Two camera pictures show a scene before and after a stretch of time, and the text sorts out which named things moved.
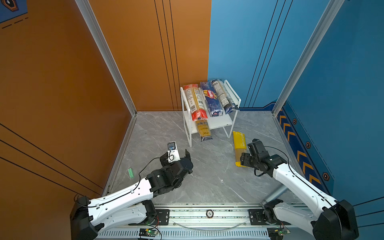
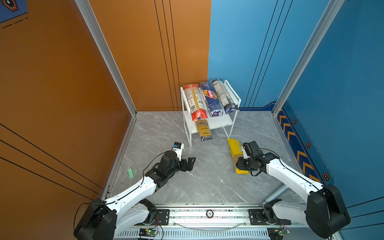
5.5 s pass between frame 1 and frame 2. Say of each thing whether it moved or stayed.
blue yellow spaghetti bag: stayed
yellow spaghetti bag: moved
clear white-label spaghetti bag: stayed
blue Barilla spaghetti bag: stayed
